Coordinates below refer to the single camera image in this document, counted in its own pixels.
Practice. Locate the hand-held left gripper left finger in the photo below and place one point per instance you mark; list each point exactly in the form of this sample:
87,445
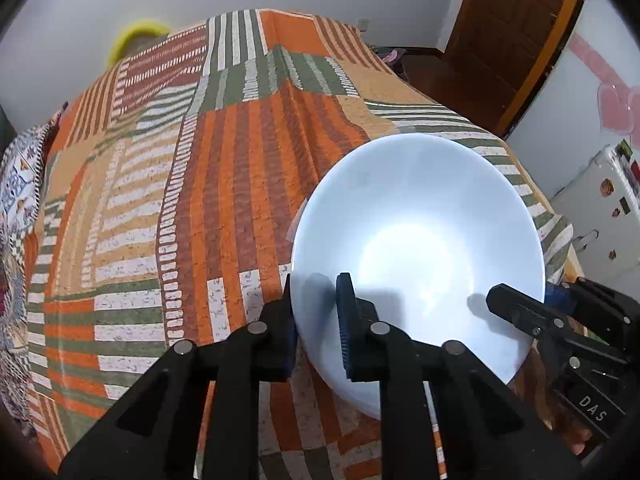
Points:
280,340

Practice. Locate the white fridge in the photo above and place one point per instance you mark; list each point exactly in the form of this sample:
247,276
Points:
600,210

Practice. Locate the brown wooden door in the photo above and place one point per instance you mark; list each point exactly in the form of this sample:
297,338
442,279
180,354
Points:
500,35

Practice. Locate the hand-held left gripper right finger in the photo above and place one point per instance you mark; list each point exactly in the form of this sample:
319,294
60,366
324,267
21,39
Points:
346,330

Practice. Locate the person's right hand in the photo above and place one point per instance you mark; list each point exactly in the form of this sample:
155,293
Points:
577,437

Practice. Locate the patterned patchwork quilt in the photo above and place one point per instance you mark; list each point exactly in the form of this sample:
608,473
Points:
15,185

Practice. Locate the orange striped blanket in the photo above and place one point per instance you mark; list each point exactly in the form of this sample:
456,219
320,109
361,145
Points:
225,185

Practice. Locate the pink heart wall decoration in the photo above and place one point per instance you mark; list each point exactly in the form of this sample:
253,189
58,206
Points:
615,95

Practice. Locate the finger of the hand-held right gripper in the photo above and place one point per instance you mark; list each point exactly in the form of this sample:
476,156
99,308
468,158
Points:
520,312
595,300

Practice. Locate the white bowl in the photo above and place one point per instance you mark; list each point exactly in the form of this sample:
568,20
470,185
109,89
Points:
415,210

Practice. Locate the wall socket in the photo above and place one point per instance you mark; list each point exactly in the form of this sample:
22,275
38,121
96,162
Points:
363,24

